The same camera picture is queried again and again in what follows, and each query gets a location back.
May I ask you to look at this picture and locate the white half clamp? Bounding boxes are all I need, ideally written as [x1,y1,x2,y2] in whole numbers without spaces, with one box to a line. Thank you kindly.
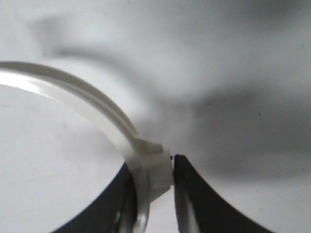
[0,62,173,233]

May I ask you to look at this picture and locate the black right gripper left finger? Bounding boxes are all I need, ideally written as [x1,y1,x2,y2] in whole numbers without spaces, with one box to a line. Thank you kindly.
[55,164,137,233]

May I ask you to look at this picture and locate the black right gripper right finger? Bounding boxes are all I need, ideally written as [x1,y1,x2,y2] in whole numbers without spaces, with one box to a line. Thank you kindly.
[173,155,269,233]

